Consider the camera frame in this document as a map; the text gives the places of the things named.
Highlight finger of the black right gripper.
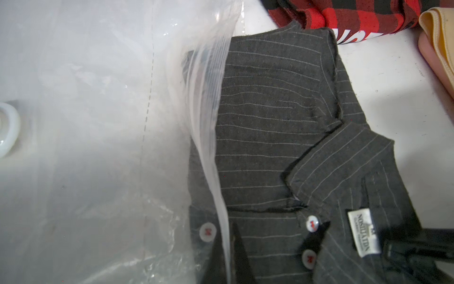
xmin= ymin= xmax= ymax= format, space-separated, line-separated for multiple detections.
xmin=383 ymin=228 xmax=454 ymax=284

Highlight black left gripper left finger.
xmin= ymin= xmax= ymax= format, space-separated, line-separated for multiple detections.
xmin=201 ymin=233 xmax=227 ymax=284

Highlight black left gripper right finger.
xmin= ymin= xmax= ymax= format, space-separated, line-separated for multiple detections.
xmin=231 ymin=227 xmax=256 ymax=284

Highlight grey pinstriped shirt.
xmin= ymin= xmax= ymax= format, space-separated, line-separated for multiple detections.
xmin=180 ymin=20 xmax=426 ymax=284

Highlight clear plastic vacuum bag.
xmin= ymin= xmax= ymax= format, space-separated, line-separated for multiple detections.
xmin=1 ymin=1 xmax=242 ymax=284

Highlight red black plaid shirt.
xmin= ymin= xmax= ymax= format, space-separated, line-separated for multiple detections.
xmin=261 ymin=0 xmax=454 ymax=44

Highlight beige folded cloth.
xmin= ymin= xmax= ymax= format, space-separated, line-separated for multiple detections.
xmin=419 ymin=7 xmax=454 ymax=87

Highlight pink tray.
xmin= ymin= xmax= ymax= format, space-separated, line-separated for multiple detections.
xmin=418 ymin=32 xmax=454 ymax=98

